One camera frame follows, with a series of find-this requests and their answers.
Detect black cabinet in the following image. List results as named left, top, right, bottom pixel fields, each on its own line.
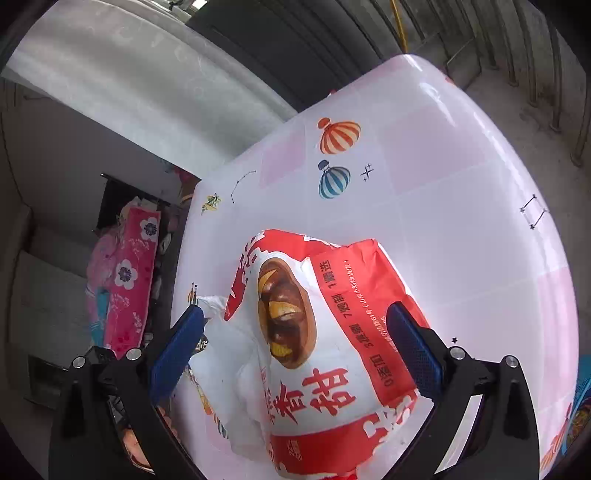
left=95, top=173, right=160, bottom=234

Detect colourful cloth bundle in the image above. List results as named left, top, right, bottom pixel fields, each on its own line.
left=168, top=167, right=204, bottom=208

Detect red white snack bag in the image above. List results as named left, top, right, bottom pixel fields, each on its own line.
left=191, top=228, right=437, bottom=480

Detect dark grey door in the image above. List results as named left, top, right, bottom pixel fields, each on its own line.
left=187, top=0, right=402, bottom=112

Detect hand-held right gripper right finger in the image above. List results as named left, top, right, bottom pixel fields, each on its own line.
left=385, top=301, right=541, bottom=480

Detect white patterned curtain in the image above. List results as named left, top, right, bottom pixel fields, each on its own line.
left=2, top=0, right=300, bottom=178

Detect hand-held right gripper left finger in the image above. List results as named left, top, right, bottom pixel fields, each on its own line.
left=48, top=305, right=206, bottom=480

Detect pink floral blanket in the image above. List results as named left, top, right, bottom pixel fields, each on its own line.
left=85, top=196, right=162, bottom=352

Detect pink printed tablecloth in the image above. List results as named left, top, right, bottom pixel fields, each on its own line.
left=159, top=54, right=580, bottom=480

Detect yellow broom handle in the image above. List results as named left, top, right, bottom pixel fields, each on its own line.
left=390, top=0, right=409, bottom=51

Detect metal window railing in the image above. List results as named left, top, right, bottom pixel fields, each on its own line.
left=480, top=0, right=591, bottom=169

